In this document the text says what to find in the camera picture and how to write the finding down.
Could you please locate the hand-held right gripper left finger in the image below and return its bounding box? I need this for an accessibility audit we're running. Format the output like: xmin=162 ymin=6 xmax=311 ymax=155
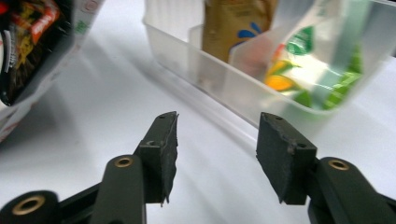
xmin=134 ymin=111 xmax=179 ymax=207

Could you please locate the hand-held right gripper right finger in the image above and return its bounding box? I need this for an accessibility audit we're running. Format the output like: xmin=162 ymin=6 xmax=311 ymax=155
xmin=256 ymin=112 xmax=318 ymax=205

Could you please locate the white and green starch bag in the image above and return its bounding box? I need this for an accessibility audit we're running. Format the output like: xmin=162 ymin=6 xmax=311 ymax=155
xmin=264 ymin=24 xmax=366 ymax=112

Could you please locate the translucent plastic storage bin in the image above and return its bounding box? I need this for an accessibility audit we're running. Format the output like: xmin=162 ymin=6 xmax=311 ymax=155
xmin=143 ymin=0 xmax=396 ymax=138

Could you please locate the gold foil packet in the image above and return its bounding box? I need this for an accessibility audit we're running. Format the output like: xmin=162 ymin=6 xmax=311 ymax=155
xmin=201 ymin=0 xmax=279 ymax=64

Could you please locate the dark red snack package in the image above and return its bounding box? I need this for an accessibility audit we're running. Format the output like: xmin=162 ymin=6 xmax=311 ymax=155
xmin=0 ymin=0 xmax=106 ymax=144

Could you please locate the black noodle packet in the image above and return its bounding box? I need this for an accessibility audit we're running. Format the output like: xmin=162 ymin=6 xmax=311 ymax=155
xmin=0 ymin=0 xmax=76 ymax=107

